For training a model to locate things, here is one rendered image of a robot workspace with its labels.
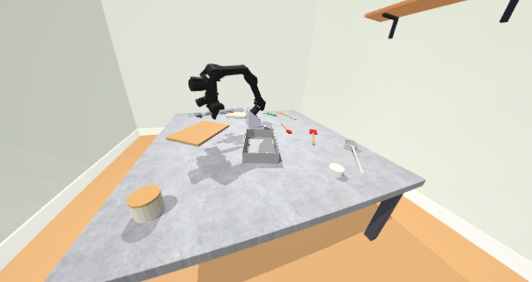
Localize light wooden board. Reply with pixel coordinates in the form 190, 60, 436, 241
166, 121, 229, 146

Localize white short cylinder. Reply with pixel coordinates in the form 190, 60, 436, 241
328, 164, 344, 178

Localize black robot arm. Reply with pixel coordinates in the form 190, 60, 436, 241
188, 63, 266, 116

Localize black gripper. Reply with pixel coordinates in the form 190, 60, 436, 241
205, 91, 225, 120

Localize cream flat rectangular block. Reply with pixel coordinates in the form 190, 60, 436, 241
226, 112, 247, 119

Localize beige cylinder with orange lid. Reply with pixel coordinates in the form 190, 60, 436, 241
126, 185, 165, 223

